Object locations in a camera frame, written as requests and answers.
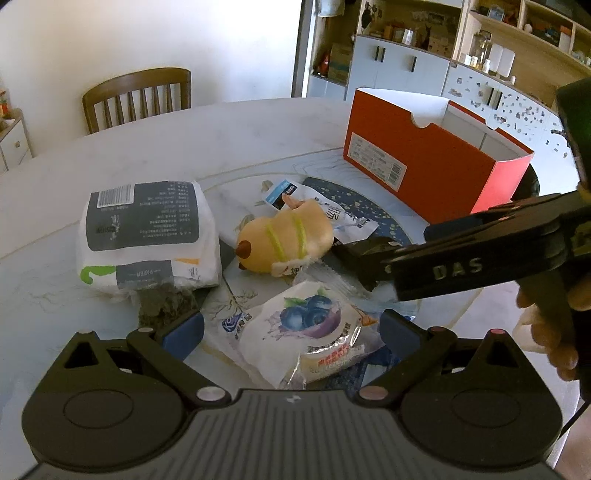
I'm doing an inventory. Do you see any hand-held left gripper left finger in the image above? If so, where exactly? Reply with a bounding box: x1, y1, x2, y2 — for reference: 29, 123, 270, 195
62, 311, 229, 409

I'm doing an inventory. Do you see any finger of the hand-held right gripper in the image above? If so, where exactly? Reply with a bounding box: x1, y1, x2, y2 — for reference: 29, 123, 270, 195
332, 237, 404, 291
424, 208, 509, 241

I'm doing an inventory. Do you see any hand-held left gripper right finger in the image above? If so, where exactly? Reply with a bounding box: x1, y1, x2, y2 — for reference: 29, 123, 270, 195
353, 310, 515, 409

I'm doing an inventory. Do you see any red cardboard box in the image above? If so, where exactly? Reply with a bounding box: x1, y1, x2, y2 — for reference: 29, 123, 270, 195
342, 88, 535, 224

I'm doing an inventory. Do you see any yellow plush toy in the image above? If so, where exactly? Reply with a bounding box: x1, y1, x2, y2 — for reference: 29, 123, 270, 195
235, 198, 334, 278

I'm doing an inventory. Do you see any blueberry print snack packet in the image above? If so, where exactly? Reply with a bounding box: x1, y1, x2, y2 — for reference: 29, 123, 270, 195
235, 272, 384, 391

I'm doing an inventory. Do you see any white tissue pack dark label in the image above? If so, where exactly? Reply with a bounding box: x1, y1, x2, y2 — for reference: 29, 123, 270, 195
75, 180, 223, 301

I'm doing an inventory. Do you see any white marble desktop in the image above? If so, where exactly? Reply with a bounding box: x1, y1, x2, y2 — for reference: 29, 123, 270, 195
0, 97, 591, 480

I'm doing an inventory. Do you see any person's right hand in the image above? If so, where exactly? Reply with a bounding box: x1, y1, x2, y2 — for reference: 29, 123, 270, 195
512, 277, 583, 381

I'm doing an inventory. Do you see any grey-green crumpled item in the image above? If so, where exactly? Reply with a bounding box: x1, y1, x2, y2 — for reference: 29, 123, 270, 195
134, 282, 199, 330

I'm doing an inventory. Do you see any white packet blue round print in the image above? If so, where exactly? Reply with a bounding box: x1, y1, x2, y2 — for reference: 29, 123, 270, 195
203, 295, 259, 370

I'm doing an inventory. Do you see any white packet blue label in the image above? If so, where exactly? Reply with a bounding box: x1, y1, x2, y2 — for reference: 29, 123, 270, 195
259, 178, 379, 243

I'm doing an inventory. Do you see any white square container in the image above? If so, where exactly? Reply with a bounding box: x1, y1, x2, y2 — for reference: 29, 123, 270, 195
489, 44, 515, 77

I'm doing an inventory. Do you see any white sideboard with drawers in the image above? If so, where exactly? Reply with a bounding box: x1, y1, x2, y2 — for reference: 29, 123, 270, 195
0, 108, 35, 174

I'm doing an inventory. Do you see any brown wooden chair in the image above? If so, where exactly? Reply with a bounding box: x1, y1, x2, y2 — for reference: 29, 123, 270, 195
82, 68, 192, 136

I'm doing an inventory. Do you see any wall storage cabinet unit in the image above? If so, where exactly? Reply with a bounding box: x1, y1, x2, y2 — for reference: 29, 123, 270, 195
291, 0, 591, 195

